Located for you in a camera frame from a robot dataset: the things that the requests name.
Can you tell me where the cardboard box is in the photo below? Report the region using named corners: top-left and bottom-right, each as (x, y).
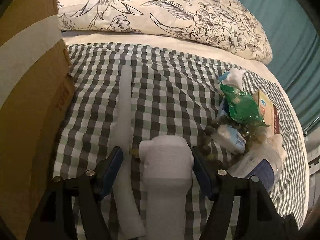
top-left (0, 0), bottom-right (77, 233)

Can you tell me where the soft tissue pack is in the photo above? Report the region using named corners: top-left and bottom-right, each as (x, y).
top-left (218, 67), bottom-right (247, 120)

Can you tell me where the teal curtain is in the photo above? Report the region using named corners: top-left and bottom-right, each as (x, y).
top-left (234, 0), bottom-right (320, 133)

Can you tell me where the dark bead bracelet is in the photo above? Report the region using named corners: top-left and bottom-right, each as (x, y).
top-left (197, 120), bottom-right (265, 162)

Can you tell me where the floral white duvet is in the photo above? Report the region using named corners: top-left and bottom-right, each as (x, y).
top-left (56, 0), bottom-right (273, 64)

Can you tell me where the white blue packet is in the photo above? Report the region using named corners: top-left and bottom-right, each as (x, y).
top-left (212, 125), bottom-right (247, 154)

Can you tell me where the checked blanket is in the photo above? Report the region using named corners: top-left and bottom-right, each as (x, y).
top-left (51, 42), bottom-right (307, 240)

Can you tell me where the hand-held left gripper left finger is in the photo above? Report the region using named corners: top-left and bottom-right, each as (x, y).
top-left (25, 146), bottom-right (124, 240)

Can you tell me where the clear bottle blue label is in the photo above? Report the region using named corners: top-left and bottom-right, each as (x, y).
top-left (226, 135), bottom-right (287, 190)

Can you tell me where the short white sock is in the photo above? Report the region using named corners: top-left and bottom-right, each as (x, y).
top-left (139, 135), bottom-right (195, 240)

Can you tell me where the long white sock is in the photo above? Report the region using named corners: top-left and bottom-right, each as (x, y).
top-left (110, 64), bottom-right (147, 239)

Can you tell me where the green snack packet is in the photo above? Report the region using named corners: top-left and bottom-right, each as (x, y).
top-left (219, 82), bottom-right (272, 127)

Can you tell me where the yellow red box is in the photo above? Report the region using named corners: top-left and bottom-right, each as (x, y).
top-left (251, 89), bottom-right (279, 135)

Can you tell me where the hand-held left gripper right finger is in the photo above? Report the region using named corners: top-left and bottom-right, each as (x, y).
top-left (191, 146), bottom-right (299, 240)

